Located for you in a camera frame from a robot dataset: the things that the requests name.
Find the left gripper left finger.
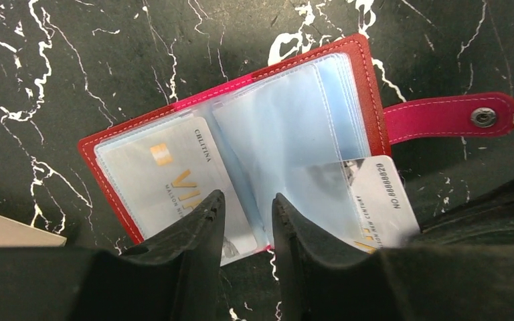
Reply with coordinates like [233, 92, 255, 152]
[0, 190, 226, 320]

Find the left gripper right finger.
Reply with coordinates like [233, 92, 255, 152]
[272, 194, 514, 320]

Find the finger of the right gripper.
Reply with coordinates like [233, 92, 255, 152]
[410, 179, 514, 245]

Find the silver VIP card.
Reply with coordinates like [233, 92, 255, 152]
[303, 154, 421, 254]
[95, 116, 258, 264]

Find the red card holder wallet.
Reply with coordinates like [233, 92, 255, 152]
[78, 34, 514, 259]

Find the orange book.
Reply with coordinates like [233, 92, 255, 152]
[0, 216, 67, 247]

